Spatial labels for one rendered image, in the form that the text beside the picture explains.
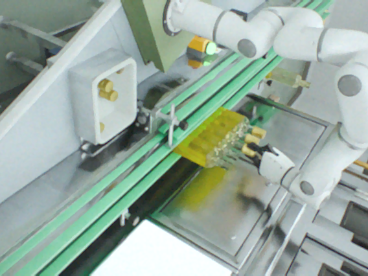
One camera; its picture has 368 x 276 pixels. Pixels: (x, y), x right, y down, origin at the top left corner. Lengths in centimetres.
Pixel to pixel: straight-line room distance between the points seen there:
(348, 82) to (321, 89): 687
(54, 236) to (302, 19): 84
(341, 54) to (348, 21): 624
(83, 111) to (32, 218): 31
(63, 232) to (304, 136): 112
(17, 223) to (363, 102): 87
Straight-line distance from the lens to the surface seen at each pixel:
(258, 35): 111
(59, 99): 112
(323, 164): 113
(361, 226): 152
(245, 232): 130
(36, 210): 110
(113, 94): 117
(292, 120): 187
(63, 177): 117
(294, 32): 108
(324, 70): 768
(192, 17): 119
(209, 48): 155
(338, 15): 730
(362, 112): 99
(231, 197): 138
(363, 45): 107
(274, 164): 131
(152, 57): 131
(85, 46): 113
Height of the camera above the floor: 148
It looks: 22 degrees down
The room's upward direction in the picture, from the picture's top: 115 degrees clockwise
